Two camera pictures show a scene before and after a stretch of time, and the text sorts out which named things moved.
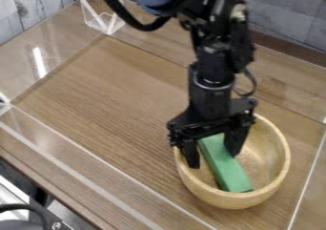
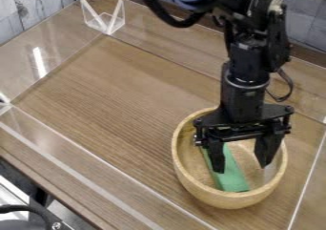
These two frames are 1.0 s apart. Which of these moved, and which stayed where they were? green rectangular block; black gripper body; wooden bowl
Moved: black gripper body
Stayed: green rectangular block; wooden bowl
